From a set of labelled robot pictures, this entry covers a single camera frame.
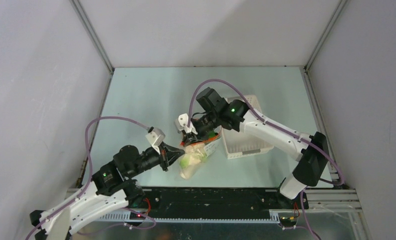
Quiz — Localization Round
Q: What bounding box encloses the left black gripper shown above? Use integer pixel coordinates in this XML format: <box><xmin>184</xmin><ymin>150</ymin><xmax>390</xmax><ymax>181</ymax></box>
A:
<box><xmin>126</xmin><ymin>141</ymin><xmax>185</xmax><ymax>179</ymax></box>

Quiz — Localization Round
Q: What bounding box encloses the green bok choy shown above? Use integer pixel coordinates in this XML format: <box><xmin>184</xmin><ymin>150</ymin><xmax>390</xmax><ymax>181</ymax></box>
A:
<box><xmin>207</xmin><ymin>131</ymin><xmax>219</xmax><ymax>142</ymax></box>

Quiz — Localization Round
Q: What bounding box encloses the pale green cabbage leaf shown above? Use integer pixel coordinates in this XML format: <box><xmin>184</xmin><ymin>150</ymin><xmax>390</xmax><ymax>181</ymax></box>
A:
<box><xmin>179</xmin><ymin>143</ymin><xmax>208</xmax><ymax>168</ymax></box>

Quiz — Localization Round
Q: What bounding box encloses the clear zip top bag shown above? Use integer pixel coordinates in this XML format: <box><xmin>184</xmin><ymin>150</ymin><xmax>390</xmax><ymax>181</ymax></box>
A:
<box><xmin>179</xmin><ymin>131</ymin><xmax>221</xmax><ymax>180</ymax></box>

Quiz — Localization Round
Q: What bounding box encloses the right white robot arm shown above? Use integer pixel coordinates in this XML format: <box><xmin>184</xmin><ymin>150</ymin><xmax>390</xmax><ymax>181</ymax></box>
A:
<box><xmin>175</xmin><ymin>87</ymin><xmax>330</xmax><ymax>209</ymax></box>

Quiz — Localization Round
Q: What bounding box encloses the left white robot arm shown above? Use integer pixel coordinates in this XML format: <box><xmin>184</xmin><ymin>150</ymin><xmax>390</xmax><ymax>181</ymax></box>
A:
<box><xmin>29</xmin><ymin>142</ymin><xmax>185</xmax><ymax>240</ymax></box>

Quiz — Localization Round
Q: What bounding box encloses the white plastic basket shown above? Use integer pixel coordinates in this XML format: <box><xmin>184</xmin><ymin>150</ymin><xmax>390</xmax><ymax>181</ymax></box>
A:
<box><xmin>221</xmin><ymin>95</ymin><xmax>275</xmax><ymax>160</ymax></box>

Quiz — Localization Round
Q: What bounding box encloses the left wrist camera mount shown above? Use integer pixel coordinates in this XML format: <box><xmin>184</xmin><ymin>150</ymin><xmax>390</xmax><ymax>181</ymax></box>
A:
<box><xmin>145</xmin><ymin>126</ymin><xmax>165</xmax><ymax>154</ymax></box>

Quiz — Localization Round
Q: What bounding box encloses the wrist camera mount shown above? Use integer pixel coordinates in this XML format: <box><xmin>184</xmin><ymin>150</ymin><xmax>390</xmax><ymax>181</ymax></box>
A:
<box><xmin>145</xmin><ymin>126</ymin><xmax>165</xmax><ymax>154</ymax></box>
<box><xmin>174</xmin><ymin>113</ymin><xmax>198</xmax><ymax>135</ymax></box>

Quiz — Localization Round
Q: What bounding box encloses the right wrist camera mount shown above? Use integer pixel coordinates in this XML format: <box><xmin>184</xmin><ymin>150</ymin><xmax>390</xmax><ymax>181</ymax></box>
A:
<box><xmin>174</xmin><ymin>113</ymin><xmax>198</xmax><ymax>135</ymax></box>

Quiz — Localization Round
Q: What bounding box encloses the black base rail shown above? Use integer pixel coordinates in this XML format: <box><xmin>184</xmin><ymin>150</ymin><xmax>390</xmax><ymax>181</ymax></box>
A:
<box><xmin>128</xmin><ymin>187</ymin><xmax>309</xmax><ymax>221</ymax></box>

